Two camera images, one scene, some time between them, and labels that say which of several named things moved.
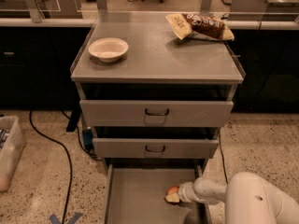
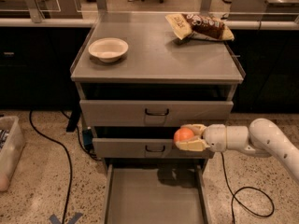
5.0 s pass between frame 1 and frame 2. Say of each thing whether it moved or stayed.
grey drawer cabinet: stayed
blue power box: stayed
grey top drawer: stayed
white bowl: stayed
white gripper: moved
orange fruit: moved
